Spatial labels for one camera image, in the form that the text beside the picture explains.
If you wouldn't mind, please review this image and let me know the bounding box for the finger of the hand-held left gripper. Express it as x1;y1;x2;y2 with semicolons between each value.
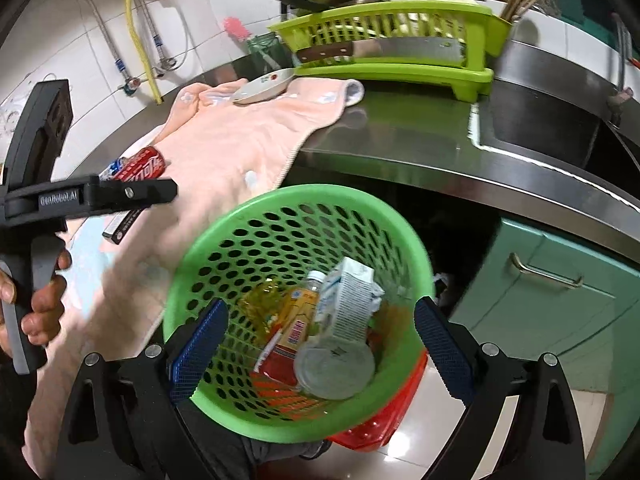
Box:
87;176;179;214

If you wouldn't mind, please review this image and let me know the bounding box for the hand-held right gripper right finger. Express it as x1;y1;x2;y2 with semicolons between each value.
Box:
414;297;586;480

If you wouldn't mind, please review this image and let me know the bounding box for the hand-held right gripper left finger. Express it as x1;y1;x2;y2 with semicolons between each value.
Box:
54;297;230;480

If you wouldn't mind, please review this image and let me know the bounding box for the red soda can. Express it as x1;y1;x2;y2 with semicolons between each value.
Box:
112;146;168;183

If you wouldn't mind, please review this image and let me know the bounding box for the yellow snack wrapper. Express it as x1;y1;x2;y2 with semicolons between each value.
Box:
240;280;296;331

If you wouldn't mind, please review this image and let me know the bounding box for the red label plastic bottle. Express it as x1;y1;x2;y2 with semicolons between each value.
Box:
252;270;331;386

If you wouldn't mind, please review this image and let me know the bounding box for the white plastic lid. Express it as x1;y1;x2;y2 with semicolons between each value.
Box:
292;332;377;401

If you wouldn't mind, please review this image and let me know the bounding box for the white milk carton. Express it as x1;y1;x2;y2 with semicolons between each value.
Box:
314;256;386;346

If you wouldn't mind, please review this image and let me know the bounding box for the green mesh wastebasket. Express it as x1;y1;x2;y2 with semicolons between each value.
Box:
162;184;435;445

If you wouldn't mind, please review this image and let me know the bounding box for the person's left hand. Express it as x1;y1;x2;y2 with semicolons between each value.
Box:
24;249;73;347

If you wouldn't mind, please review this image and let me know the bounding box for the green cabinet door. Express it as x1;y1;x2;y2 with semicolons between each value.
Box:
450;217;640;396

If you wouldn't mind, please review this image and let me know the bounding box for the red plastic stool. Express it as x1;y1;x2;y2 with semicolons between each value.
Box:
327;350;431;453

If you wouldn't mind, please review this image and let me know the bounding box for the peach printed towel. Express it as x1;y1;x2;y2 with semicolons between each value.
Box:
22;77;366;476

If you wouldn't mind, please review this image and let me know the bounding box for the person's dark trouser leg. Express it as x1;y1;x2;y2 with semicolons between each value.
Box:
190;405;333;480

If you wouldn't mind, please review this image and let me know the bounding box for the white plate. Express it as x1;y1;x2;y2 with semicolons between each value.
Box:
232;67;297;106

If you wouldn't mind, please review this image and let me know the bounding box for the pink bottle brush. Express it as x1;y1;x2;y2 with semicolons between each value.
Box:
223;16;281;71

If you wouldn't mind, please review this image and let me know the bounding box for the steel sink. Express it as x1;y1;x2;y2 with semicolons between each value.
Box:
475;40;640;173

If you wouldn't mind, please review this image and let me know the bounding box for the green dish rack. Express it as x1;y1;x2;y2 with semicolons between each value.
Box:
267;0;518;103

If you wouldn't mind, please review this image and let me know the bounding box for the metal cabinet handle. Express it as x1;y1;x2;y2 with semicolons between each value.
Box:
509;252;584;289

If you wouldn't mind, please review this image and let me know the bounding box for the yellow gas hose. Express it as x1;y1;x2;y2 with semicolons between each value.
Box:
124;0;163;106

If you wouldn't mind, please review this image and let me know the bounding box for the braided metal hose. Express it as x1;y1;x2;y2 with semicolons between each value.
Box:
135;0;191;76
75;0;131;88

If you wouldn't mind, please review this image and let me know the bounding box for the wooden handle cleaver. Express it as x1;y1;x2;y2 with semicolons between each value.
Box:
294;36;463;67

